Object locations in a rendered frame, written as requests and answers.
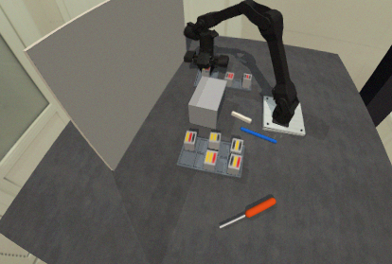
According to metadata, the cream cylinder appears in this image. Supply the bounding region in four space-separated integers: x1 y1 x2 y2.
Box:
232 111 251 124

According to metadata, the orange-handled screwdriver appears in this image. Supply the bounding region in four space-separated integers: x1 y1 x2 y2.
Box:
219 198 276 228

